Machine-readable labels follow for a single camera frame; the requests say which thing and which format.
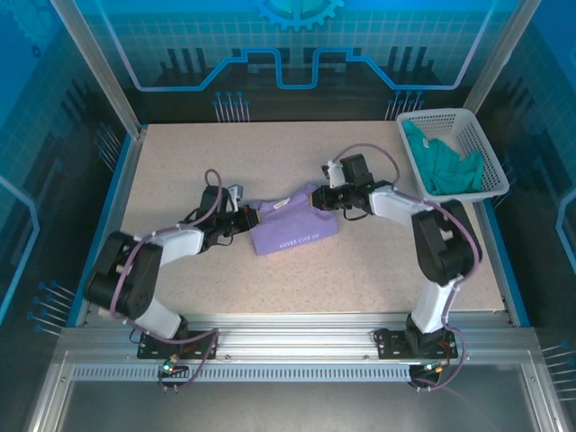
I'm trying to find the teal garment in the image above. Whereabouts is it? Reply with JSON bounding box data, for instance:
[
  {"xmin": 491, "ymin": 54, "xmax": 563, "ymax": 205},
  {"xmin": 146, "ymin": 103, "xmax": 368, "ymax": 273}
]
[{"xmin": 402, "ymin": 120, "xmax": 485, "ymax": 197}]

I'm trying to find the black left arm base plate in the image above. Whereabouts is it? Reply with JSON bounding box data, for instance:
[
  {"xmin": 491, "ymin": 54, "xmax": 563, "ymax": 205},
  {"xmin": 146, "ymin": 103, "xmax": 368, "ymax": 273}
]
[{"xmin": 137, "ymin": 330, "xmax": 220, "ymax": 361}]

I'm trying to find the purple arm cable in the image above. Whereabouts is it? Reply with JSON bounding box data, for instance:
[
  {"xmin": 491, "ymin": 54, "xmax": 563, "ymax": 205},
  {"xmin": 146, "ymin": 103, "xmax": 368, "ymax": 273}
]
[
  {"xmin": 109, "ymin": 168, "xmax": 225, "ymax": 393},
  {"xmin": 332, "ymin": 142, "xmax": 482, "ymax": 392}
]

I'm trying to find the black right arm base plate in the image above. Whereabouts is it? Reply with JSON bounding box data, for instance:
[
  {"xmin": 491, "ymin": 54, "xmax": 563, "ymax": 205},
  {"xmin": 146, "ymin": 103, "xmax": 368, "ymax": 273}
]
[{"xmin": 375, "ymin": 330, "xmax": 459, "ymax": 361}]

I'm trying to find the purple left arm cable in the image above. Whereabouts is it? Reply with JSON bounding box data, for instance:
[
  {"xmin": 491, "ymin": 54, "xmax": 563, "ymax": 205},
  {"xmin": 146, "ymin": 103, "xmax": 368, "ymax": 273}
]
[{"xmin": 109, "ymin": 168, "xmax": 225, "ymax": 393}]

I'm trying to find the blue table edge strip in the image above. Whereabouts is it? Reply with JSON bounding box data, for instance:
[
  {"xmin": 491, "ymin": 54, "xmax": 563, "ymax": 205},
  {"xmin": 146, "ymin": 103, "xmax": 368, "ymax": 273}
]
[
  {"xmin": 67, "ymin": 132, "xmax": 136, "ymax": 328},
  {"xmin": 481, "ymin": 197, "xmax": 532, "ymax": 328}
]

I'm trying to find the white plastic mesh basket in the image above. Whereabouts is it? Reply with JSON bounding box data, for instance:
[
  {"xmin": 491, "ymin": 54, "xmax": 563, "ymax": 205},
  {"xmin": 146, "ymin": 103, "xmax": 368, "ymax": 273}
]
[{"xmin": 395, "ymin": 108, "xmax": 510, "ymax": 204}]

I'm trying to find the purple t-shirt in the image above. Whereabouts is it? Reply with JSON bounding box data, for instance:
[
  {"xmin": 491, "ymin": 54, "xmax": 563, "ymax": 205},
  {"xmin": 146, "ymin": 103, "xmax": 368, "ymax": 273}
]
[{"xmin": 249, "ymin": 182, "xmax": 340, "ymax": 257}]

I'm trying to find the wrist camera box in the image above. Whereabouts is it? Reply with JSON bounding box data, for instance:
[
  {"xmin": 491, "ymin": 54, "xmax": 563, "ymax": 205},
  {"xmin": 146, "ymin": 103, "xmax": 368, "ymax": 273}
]
[
  {"xmin": 223, "ymin": 183, "xmax": 245, "ymax": 212},
  {"xmin": 320, "ymin": 157, "xmax": 347, "ymax": 189}
]

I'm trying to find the slotted grey cable duct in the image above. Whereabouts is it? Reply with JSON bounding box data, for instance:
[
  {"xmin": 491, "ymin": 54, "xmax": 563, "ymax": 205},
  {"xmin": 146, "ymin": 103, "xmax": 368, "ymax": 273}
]
[{"xmin": 71, "ymin": 364, "xmax": 413, "ymax": 383}]

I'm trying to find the aluminium mounting rail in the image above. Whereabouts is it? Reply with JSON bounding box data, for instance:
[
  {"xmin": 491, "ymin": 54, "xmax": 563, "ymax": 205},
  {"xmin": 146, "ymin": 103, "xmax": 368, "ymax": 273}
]
[{"xmin": 58, "ymin": 312, "xmax": 536, "ymax": 364}]

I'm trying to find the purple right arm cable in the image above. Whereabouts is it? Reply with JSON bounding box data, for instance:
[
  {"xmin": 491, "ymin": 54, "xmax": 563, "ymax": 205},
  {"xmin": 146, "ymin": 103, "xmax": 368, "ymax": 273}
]
[{"xmin": 332, "ymin": 142, "xmax": 482, "ymax": 392}]

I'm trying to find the aluminium frame post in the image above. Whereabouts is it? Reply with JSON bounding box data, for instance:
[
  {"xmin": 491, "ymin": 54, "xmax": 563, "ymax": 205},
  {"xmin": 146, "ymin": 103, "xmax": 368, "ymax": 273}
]
[
  {"xmin": 452, "ymin": 0, "xmax": 527, "ymax": 131},
  {"xmin": 49, "ymin": 0, "xmax": 148, "ymax": 139}
]

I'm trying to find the grey metal front panel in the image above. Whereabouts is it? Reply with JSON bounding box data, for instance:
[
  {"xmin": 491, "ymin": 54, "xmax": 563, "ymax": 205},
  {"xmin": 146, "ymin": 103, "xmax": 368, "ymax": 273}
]
[{"xmin": 26, "ymin": 350, "xmax": 563, "ymax": 432}]

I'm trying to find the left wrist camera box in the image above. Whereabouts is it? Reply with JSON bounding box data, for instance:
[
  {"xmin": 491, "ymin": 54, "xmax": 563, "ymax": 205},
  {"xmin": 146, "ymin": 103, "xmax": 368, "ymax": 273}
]
[{"xmin": 223, "ymin": 183, "xmax": 245, "ymax": 212}]

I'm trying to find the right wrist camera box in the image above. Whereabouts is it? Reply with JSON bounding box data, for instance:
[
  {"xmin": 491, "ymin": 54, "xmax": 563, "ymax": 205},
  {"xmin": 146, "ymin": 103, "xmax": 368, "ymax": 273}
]
[{"xmin": 320, "ymin": 157, "xmax": 347, "ymax": 189}]

